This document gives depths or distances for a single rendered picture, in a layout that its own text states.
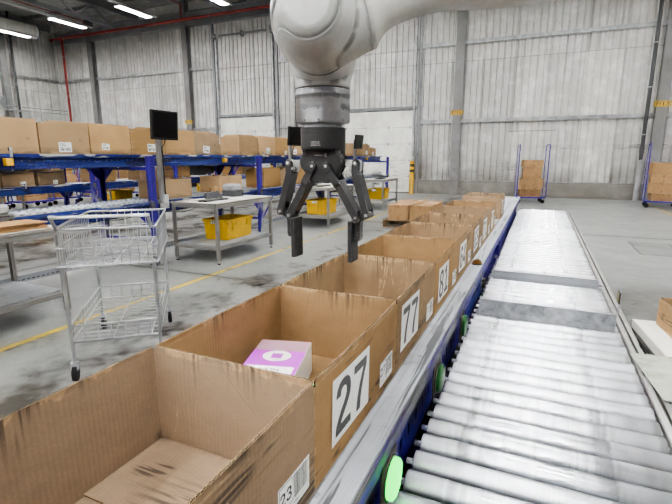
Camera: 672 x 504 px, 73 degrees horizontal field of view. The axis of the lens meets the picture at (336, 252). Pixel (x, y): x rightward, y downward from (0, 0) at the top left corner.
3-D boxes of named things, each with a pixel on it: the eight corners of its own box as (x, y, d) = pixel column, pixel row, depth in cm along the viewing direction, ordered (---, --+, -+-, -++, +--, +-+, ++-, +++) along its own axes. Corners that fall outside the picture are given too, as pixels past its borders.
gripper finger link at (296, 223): (294, 218, 79) (290, 218, 79) (295, 257, 80) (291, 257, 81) (302, 216, 82) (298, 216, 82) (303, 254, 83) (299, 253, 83)
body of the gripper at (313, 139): (289, 126, 73) (290, 183, 75) (337, 124, 70) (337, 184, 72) (310, 128, 80) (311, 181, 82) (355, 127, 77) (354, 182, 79)
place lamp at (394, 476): (392, 512, 74) (393, 475, 73) (384, 509, 75) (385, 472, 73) (404, 484, 81) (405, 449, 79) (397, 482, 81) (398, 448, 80)
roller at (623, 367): (640, 386, 130) (642, 370, 129) (456, 354, 151) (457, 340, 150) (637, 378, 135) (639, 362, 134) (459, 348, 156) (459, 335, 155)
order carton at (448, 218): (471, 262, 205) (473, 225, 201) (407, 256, 217) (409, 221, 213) (481, 246, 240) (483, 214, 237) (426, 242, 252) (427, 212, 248)
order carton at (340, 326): (316, 491, 64) (315, 382, 61) (160, 440, 76) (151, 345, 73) (396, 373, 100) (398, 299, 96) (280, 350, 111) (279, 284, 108)
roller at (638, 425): (668, 451, 101) (671, 431, 100) (436, 401, 122) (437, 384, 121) (663, 439, 106) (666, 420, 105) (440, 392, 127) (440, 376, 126)
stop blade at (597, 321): (613, 339, 159) (616, 314, 157) (478, 320, 178) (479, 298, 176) (613, 338, 160) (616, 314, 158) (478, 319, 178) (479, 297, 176)
